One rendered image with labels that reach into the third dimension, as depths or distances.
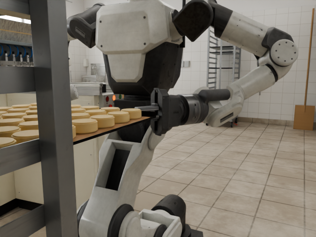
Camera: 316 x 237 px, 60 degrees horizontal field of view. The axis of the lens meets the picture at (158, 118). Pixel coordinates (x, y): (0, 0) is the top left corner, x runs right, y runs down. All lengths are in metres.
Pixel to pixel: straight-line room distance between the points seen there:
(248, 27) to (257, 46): 0.06
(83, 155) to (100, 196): 0.87
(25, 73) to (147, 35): 0.56
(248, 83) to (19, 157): 0.67
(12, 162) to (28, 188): 1.78
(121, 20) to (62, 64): 0.58
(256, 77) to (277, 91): 4.69
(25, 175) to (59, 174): 1.75
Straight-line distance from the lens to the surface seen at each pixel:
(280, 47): 0.89
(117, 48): 0.92
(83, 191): 1.84
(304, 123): 5.32
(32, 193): 2.13
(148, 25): 0.87
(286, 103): 5.57
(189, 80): 5.94
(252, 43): 0.90
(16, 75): 0.36
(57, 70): 0.35
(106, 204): 0.88
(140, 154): 0.88
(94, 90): 1.64
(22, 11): 0.37
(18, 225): 0.39
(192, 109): 0.75
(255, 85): 0.87
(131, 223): 0.87
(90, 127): 0.50
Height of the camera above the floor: 0.97
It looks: 10 degrees down
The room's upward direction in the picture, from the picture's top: straight up
